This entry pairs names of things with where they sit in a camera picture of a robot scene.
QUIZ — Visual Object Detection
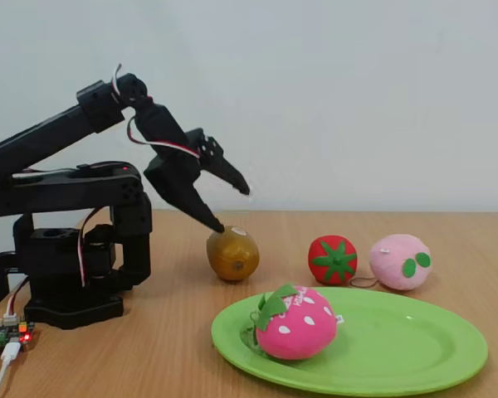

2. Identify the brown kiwi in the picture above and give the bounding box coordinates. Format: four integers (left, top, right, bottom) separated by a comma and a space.
206, 226, 261, 283

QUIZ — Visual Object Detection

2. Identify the green oval plate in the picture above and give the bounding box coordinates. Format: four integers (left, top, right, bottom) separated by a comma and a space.
210, 286, 490, 396

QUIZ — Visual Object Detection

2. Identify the red plush tomato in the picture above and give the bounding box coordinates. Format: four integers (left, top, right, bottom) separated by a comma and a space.
307, 234, 359, 285

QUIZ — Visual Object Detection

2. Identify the pink plush strawberry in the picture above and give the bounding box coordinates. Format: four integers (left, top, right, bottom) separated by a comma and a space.
248, 283, 344, 361

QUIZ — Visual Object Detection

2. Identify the pale pink plush peach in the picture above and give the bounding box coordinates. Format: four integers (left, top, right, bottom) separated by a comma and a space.
348, 234, 432, 291

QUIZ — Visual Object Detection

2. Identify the motor controller board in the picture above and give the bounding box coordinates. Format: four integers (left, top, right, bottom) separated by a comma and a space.
0, 317, 37, 354

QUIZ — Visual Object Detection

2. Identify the white red gripper servo wire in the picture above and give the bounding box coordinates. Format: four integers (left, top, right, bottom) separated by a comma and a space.
126, 115, 203, 159

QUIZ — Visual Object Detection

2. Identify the white red shoulder servo wire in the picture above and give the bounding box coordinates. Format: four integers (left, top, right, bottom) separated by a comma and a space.
76, 206, 113, 288

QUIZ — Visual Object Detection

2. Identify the white red board wire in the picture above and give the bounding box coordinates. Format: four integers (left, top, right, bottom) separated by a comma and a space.
3, 276, 31, 327

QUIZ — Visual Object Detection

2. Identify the white USB cable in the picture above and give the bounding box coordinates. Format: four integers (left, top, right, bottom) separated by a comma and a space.
0, 342, 24, 398

